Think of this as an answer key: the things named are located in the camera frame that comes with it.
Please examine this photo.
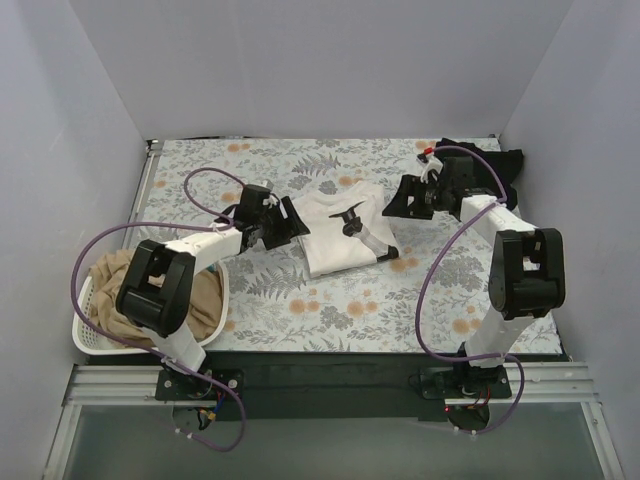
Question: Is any white t shirt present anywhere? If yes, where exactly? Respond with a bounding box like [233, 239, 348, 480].
[293, 181, 399, 278]

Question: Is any white laundry basket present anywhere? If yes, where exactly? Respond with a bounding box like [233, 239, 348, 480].
[71, 263, 230, 356]

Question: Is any beige t shirt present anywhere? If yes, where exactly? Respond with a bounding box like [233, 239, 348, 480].
[88, 250, 224, 347]

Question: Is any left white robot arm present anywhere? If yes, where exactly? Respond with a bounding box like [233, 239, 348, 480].
[115, 184, 310, 400]

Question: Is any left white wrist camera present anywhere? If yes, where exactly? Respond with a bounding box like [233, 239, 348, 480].
[263, 194, 280, 208]

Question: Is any black folded t shirt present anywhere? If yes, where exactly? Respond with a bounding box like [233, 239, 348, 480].
[435, 138, 524, 211]

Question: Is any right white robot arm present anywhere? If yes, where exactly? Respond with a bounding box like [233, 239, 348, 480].
[383, 147, 566, 398]

